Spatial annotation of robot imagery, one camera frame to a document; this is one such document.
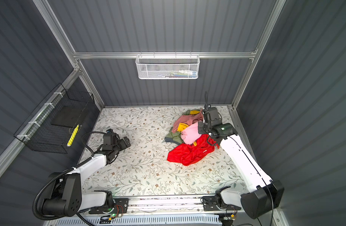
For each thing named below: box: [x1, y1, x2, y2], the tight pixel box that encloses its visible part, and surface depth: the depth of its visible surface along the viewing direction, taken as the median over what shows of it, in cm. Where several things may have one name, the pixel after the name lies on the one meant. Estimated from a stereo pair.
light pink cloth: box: [180, 121, 202, 146], surface depth 86 cm
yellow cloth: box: [177, 110, 201, 147], surface depth 86 cm
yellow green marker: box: [66, 124, 80, 147], surface depth 71 cm
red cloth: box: [167, 134, 220, 166], surface depth 91 cm
